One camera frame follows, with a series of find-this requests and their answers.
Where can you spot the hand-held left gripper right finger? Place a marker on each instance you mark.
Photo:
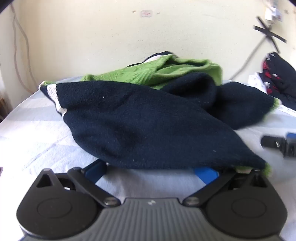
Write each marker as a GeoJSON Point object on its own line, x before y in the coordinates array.
{"type": "Point", "coordinates": [204, 175]}

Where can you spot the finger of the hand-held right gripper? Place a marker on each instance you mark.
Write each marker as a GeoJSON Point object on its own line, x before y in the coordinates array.
{"type": "Point", "coordinates": [275, 142]}

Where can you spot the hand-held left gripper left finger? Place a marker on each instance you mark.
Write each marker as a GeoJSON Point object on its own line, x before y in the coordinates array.
{"type": "Point", "coordinates": [94, 172]}

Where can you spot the navy and green knit sweater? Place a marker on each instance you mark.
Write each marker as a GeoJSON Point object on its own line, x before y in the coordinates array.
{"type": "Point", "coordinates": [138, 120]}

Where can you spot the white garment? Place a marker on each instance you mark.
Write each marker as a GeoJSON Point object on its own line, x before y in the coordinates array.
{"type": "Point", "coordinates": [254, 81]}

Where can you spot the black and red garment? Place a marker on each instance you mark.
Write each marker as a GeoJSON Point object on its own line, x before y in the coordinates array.
{"type": "Point", "coordinates": [281, 76]}

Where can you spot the striped blue bed sheet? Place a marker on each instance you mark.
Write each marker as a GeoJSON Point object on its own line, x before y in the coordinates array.
{"type": "Point", "coordinates": [34, 139]}

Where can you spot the black tape cross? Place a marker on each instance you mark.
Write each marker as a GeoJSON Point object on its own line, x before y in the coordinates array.
{"type": "Point", "coordinates": [269, 31]}

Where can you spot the white wall charger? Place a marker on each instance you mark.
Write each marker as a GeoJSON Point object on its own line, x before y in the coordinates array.
{"type": "Point", "coordinates": [272, 12]}

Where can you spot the small wall sticker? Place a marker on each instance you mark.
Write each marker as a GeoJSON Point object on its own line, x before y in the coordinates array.
{"type": "Point", "coordinates": [146, 14]}

